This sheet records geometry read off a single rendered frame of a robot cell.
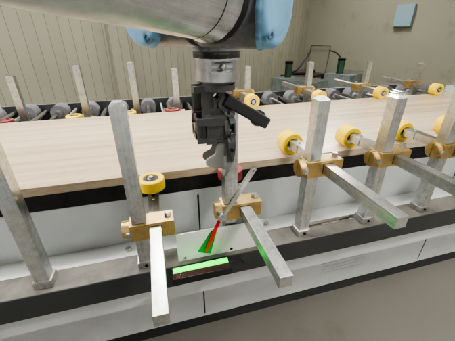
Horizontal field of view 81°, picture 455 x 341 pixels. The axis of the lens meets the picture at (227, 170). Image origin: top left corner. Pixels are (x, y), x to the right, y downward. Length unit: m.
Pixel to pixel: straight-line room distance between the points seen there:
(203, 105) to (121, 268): 0.53
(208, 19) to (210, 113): 0.30
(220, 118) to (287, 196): 0.64
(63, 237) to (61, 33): 3.77
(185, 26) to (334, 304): 1.59
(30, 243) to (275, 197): 0.79
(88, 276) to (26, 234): 0.20
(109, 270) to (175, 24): 0.73
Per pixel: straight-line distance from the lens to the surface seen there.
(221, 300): 1.39
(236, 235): 0.82
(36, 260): 0.85
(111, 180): 0.89
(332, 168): 0.80
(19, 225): 0.79
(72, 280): 0.89
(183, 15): 0.25
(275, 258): 0.62
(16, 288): 0.94
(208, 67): 0.51
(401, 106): 0.93
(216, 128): 0.55
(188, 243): 0.80
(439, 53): 7.45
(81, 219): 1.02
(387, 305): 1.82
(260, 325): 1.55
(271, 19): 0.32
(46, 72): 4.54
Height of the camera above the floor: 1.29
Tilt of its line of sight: 27 degrees down
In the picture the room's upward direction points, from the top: straight up
